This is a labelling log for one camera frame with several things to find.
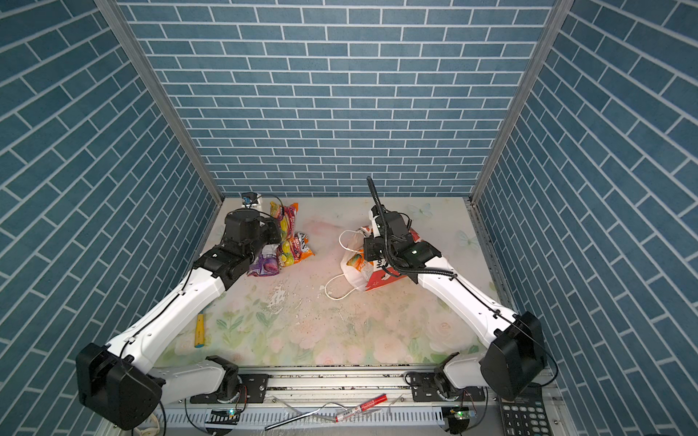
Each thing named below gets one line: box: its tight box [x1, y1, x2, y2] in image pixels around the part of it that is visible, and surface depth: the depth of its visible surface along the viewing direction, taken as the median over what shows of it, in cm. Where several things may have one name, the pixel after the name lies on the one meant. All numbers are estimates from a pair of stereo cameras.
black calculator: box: [498, 383, 552, 436], surface depth 70 cm
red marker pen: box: [334, 393, 389, 424], surface depth 72 cm
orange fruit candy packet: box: [280, 232, 317, 268], surface depth 101 cm
